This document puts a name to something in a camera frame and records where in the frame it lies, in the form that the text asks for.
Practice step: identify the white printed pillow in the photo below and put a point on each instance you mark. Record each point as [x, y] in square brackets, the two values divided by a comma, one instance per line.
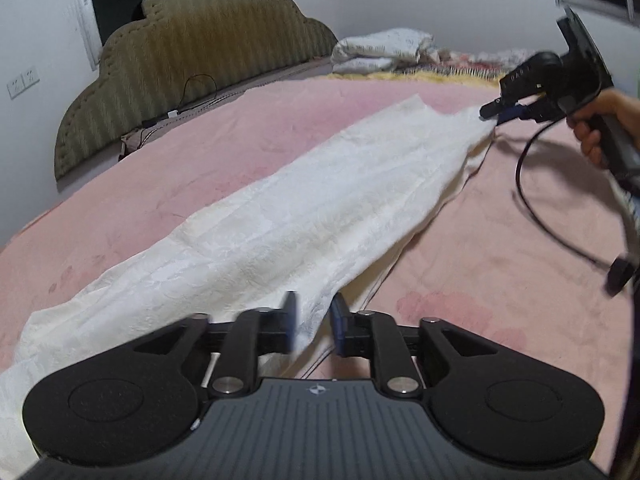
[362, 65]
[385, 42]

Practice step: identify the person's right hand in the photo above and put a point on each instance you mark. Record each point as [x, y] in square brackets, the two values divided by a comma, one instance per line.
[587, 140]

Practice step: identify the pink blanket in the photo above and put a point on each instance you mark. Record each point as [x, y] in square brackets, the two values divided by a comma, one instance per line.
[500, 260]

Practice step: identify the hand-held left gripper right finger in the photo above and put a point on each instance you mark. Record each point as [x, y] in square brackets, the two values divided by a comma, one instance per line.
[339, 327]

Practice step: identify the beige crumpled cloth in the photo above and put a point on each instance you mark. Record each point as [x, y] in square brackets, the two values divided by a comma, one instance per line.
[132, 142]

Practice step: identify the white pants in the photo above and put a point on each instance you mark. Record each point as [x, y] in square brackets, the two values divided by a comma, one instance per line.
[300, 210]

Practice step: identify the floral quilt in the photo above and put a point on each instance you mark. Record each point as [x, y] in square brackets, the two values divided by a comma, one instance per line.
[475, 60]

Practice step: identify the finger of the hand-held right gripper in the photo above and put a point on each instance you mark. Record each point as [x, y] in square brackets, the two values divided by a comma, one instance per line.
[510, 116]

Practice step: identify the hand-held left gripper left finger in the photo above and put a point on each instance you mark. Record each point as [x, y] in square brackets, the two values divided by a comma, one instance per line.
[289, 325]

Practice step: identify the yellow blanket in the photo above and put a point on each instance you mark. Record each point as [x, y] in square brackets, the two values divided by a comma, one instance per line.
[425, 77]

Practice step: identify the olive padded headboard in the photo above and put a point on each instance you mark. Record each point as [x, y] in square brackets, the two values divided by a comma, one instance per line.
[200, 40]

